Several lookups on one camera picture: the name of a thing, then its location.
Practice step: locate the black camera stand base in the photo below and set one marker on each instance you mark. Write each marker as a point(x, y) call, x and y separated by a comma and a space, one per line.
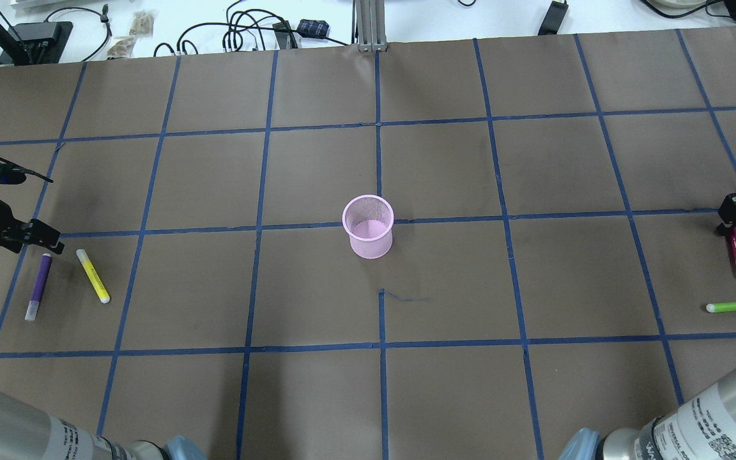
point(35, 43)

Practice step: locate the black power adapter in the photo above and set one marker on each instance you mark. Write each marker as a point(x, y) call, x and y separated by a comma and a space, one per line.
point(554, 18)

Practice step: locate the pink mesh cup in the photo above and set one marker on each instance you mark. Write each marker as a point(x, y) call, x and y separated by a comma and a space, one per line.
point(368, 221)

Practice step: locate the yellow highlighter pen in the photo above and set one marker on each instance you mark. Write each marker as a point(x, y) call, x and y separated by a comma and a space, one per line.
point(92, 274)

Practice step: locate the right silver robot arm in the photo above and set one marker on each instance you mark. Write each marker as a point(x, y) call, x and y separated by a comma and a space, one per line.
point(656, 359)

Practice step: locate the aluminium frame post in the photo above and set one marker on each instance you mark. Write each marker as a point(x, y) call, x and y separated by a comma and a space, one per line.
point(369, 31)

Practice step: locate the blue checked pouch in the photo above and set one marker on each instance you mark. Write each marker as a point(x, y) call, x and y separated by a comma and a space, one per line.
point(315, 29)

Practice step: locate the small snack bag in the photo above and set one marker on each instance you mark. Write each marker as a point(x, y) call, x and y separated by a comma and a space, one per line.
point(142, 23)
point(120, 47)

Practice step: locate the purple marker pen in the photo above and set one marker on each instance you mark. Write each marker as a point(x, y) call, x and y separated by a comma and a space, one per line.
point(39, 284)

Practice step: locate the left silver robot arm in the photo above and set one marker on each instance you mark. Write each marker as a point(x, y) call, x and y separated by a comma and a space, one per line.
point(29, 433)

